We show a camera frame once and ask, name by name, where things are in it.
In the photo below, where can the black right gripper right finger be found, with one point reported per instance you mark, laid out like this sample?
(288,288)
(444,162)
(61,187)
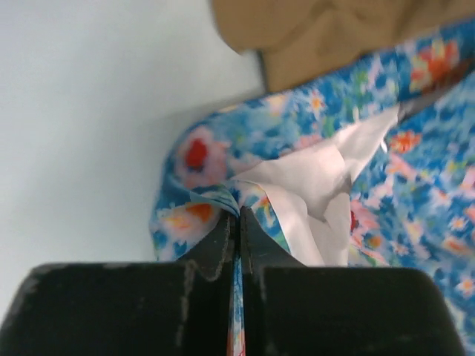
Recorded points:
(292,309)

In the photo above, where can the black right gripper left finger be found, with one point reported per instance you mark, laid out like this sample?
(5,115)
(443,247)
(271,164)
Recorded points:
(175,308)

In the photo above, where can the blue floral garment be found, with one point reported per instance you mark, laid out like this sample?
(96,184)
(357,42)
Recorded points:
(371,165)

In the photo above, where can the tan brown skirt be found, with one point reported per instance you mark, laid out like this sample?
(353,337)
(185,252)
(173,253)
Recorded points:
(300,40)

